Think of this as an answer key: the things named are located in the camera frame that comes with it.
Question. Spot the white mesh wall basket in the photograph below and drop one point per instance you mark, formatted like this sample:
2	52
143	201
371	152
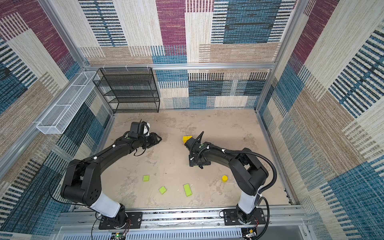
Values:
60	115

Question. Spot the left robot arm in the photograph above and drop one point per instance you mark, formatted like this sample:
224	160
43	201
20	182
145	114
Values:
82	183

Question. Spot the yellow cube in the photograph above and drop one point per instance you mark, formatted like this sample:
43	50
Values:
186	138

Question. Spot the aluminium front rail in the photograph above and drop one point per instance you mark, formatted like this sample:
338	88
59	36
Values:
282	223

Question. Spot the long green block middle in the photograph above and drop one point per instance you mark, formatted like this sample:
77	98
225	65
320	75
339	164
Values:
187	190

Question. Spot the black mesh wire shelf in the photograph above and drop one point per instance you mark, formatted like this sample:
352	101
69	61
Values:
128	90

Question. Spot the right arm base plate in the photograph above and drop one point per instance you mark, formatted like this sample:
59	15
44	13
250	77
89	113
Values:
236	216

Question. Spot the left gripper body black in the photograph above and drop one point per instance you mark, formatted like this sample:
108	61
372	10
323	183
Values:
149	140

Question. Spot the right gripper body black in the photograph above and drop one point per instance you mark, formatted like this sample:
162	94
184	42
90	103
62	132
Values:
194	162

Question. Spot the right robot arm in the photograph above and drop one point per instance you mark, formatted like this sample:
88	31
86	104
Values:
253	172

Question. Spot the small green block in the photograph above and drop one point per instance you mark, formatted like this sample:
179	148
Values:
162	190
146	178

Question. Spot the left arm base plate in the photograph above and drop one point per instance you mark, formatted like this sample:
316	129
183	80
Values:
130	220

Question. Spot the small green block tilted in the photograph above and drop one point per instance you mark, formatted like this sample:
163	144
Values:
162	190

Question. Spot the yellow cylinder block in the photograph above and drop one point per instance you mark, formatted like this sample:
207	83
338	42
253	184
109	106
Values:
224	178

